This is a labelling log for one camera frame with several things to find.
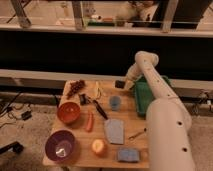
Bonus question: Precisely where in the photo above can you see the blue sponge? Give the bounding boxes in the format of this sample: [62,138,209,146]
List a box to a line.
[117,148,140,163]

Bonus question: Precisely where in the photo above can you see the black handled knife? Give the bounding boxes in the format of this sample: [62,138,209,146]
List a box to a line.
[88,97,108,120]

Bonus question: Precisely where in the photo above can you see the blue plastic cup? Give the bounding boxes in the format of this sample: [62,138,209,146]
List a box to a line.
[109,96,121,111]

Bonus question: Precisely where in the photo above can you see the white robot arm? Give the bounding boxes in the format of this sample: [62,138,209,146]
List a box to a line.
[125,51,197,171]

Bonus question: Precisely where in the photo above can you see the orange bowl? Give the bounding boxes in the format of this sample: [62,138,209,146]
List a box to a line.
[57,102,80,124]

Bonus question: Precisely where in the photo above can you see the black power adapter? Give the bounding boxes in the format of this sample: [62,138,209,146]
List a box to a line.
[21,111,32,121]

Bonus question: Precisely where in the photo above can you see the bunch of dark grapes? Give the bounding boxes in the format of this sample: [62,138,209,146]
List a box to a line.
[67,80,86,98]

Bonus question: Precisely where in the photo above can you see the black eraser block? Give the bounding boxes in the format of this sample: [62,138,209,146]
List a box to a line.
[115,80,125,89]

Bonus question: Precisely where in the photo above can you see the black binder clip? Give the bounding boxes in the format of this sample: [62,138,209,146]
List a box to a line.
[79,94,87,105]

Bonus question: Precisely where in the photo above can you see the orange carrot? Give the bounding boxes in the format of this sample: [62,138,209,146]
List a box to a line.
[86,111,94,132]

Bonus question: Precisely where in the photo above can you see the peach apple fruit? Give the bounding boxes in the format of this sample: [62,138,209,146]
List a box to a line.
[91,139,107,156]

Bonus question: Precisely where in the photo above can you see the green plastic tray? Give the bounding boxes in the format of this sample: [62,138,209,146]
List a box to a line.
[133,75,172,117]

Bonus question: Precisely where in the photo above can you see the grey folded cloth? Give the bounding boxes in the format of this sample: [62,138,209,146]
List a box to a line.
[104,119,124,145]

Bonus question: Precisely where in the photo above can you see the purple bowl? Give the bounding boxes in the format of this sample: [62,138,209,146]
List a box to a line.
[45,130,76,162]

